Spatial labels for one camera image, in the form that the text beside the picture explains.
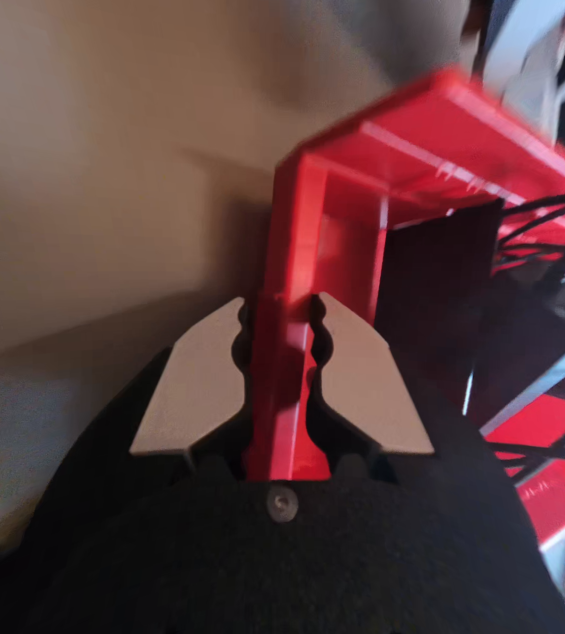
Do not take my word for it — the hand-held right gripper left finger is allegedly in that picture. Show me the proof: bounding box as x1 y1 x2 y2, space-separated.
129 296 253 456

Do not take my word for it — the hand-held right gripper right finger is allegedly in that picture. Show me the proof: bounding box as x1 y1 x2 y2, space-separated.
307 291 435 464

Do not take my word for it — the small red plastic bin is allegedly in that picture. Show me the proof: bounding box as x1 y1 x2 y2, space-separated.
242 68 565 558

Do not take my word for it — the black bin divider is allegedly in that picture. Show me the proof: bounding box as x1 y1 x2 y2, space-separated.
375 198 506 412

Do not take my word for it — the white document stand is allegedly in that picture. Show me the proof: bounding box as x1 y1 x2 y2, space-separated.
480 0 565 144

